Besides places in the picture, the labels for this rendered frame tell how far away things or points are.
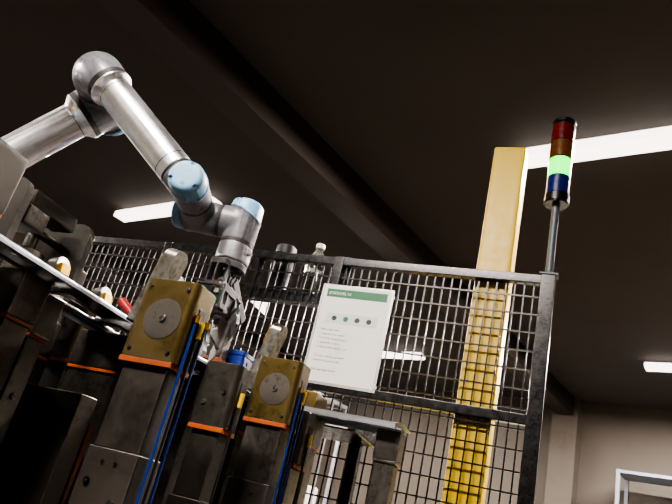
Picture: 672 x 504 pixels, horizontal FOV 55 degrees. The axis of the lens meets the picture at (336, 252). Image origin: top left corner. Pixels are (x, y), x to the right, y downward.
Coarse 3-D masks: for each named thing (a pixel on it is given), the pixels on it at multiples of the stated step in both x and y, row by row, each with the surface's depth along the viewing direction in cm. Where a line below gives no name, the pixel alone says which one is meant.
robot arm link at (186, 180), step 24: (72, 72) 143; (96, 72) 137; (120, 72) 139; (96, 96) 138; (120, 96) 136; (120, 120) 135; (144, 120) 134; (144, 144) 132; (168, 144) 132; (168, 168) 130; (192, 168) 128; (192, 192) 127
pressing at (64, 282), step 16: (0, 240) 72; (0, 256) 82; (16, 256) 81; (32, 256) 77; (48, 272) 84; (64, 288) 90; (80, 288) 85; (80, 304) 96; (96, 304) 94; (80, 320) 104; (96, 320) 104; (112, 320) 101
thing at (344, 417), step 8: (304, 408) 133; (312, 408) 133; (320, 416) 141; (328, 416) 138; (336, 416) 131; (344, 416) 130; (352, 416) 130; (360, 416) 129; (336, 424) 140; (344, 424) 139; (352, 424) 139; (360, 424) 138; (368, 424) 136; (376, 424) 127; (384, 424) 127; (392, 424) 127; (400, 424) 127; (376, 432) 137; (408, 432) 133
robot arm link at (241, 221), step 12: (240, 204) 141; (252, 204) 142; (228, 216) 140; (240, 216) 140; (252, 216) 141; (228, 228) 139; (240, 228) 139; (252, 228) 140; (240, 240) 138; (252, 240) 140
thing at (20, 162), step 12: (0, 144) 58; (0, 156) 58; (12, 156) 59; (0, 168) 58; (12, 168) 59; (24, 168) 61; (0, 180) 58; (12, 180) 59; (0, 192) 58; (12, 192) 60; (0, 204) 58; (0, 216) 59
